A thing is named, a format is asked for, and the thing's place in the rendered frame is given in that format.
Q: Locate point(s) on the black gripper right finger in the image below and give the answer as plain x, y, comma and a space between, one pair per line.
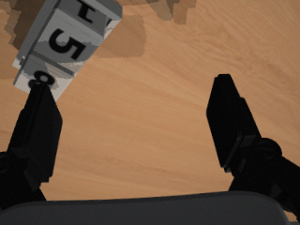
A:
256, 163

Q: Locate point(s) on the white number cube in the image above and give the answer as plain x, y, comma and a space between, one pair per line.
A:
38, 69
71, 34

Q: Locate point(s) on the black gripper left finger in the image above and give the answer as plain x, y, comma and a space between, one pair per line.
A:
30, 156

